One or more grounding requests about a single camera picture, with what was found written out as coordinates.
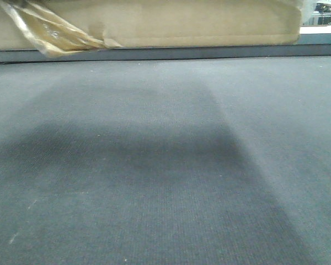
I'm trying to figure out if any brown cardboard carton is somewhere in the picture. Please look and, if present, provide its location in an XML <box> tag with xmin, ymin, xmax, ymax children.
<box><xmin>0</xmin><ymin>1</ymin><xmax>303</xmax><ymax>57</ymax></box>

